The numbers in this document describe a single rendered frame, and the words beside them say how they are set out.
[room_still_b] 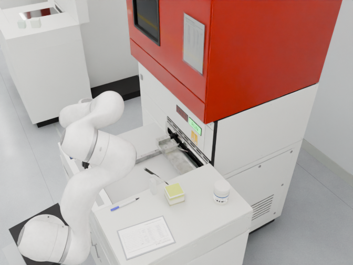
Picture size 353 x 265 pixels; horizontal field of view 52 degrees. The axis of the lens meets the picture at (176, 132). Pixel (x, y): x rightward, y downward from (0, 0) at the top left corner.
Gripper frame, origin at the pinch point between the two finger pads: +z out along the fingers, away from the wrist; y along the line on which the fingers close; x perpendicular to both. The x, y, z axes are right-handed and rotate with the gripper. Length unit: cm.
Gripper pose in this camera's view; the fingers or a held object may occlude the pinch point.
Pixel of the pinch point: (85, 163)
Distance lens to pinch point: 166.1
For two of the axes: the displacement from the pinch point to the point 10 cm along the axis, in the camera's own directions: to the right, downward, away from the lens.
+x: 5.1, 5.4, -6.7
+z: -1.8, 8.3, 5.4
